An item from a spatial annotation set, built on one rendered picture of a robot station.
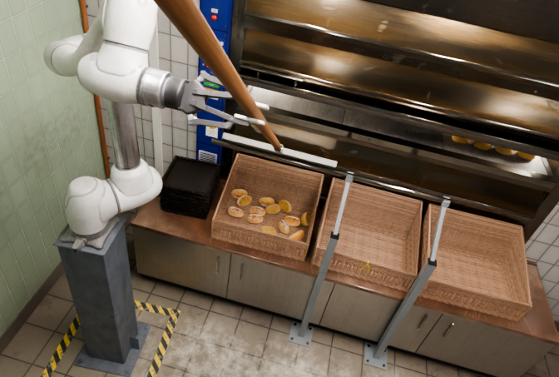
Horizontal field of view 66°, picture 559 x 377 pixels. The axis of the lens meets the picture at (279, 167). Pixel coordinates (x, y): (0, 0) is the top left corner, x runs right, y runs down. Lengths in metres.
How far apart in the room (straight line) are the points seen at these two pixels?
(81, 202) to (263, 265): 1.10
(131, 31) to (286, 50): 1.34
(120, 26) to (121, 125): 0.75
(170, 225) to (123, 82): 1.63
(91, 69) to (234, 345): 2.08
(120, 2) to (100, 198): 0.97
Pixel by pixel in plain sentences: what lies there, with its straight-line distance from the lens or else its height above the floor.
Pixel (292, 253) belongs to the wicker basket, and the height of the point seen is 0.63.
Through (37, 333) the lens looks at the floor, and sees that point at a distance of 3.00.
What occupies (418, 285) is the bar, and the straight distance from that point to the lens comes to 2.34.
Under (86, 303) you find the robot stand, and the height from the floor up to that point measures 0.57.
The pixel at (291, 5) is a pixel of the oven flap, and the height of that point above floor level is 1.79.
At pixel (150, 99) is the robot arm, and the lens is 1.02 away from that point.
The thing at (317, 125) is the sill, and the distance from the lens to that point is 2.44.
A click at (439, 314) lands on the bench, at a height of 0.53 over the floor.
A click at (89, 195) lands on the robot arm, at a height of 1.25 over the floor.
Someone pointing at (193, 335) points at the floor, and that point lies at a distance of 2.84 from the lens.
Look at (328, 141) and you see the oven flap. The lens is 2.51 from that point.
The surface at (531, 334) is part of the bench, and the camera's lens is 2.77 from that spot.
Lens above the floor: 2.50
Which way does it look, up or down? 40 degrees down
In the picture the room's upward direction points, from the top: 11 degrees clockwise
